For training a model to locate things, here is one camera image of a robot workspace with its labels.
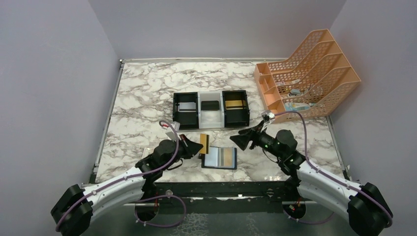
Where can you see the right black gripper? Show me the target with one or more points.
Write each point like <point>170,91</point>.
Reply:
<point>253,139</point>

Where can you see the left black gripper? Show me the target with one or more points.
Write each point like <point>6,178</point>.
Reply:
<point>186,147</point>

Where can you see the gold VIP card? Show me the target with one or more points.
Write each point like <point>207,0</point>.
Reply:
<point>204,141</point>

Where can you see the black leather card holder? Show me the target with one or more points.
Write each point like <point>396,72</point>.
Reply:
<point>220,158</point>

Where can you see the black white three-compartment tray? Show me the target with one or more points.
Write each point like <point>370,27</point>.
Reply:
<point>211,119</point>

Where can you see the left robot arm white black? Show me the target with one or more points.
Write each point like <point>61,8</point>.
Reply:
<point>80,206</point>

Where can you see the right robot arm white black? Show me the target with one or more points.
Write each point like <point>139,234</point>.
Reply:
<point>362,206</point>

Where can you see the silver card in tray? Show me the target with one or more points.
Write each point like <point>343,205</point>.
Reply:
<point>186,107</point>

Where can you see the black card in tray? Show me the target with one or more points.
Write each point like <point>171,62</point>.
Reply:
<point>210,105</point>

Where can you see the items inside file rack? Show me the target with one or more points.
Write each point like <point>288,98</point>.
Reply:
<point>296,91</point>

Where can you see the orange plastic file rack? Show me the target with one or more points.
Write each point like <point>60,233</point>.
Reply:
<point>319,60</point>

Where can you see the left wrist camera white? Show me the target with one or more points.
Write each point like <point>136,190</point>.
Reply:
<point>172,130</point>

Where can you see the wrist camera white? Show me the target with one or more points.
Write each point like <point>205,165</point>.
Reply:
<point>268,117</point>
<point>172,130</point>

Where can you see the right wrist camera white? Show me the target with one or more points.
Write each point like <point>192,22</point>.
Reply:
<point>268,117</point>

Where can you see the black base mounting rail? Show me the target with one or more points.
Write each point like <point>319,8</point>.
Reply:
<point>218,197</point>

